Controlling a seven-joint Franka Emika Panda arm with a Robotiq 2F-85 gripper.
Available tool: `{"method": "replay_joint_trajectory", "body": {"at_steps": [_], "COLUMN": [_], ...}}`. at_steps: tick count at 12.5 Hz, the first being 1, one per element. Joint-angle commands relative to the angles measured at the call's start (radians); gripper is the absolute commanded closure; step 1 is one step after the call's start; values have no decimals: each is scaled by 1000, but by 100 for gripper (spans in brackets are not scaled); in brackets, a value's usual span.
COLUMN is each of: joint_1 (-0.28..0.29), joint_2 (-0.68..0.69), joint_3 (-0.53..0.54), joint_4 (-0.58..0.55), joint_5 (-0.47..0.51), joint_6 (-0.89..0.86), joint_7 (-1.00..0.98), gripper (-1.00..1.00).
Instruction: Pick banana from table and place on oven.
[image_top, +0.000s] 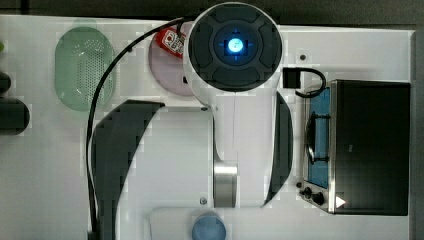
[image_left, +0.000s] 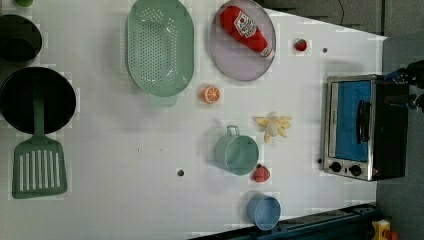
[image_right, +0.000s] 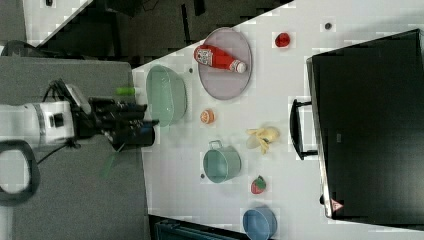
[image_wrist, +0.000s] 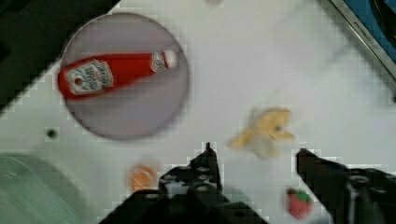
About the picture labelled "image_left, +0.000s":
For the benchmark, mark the grey round plate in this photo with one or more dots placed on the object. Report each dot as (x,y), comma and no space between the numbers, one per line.
(233,58)

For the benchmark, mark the blue table frame rail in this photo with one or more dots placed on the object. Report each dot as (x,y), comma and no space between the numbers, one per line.
(350,223)

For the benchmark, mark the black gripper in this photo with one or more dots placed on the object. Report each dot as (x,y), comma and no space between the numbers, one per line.
(414,76)

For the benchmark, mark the small red strawberry toy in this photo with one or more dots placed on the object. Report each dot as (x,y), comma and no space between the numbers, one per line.
(300,45)

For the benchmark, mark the small black bowl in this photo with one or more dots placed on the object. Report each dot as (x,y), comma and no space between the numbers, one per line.
(20,39)

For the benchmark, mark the red strawberry toy near cup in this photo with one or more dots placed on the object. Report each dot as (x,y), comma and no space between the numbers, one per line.
(261,174)

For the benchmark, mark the green metal cup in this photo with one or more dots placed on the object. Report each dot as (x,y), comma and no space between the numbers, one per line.
(238,154)

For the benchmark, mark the blue cup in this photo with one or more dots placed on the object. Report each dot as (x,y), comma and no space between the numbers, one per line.
(263,211)

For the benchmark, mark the red ketchup bottle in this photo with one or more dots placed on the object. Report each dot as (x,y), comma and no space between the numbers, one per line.
(243,28)

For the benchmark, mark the yellow red emergency button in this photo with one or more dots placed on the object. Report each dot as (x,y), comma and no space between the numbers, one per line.
(383,231)

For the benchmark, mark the large black pan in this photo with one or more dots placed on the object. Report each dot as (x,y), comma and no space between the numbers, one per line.
(17,99)

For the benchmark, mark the green perforated colander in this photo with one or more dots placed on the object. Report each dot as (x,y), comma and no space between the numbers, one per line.
(160,49)

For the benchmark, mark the green slotted spatula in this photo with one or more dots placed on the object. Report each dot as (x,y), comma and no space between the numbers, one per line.
(38,166)

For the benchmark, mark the orange slice toy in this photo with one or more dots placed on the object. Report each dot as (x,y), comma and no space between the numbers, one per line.
(210,95)

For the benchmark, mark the peeled banana toy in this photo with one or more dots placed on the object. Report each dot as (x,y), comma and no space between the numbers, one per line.
(274,126)

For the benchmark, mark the green lime toy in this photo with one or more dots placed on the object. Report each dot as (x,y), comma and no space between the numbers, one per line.
(24,3)

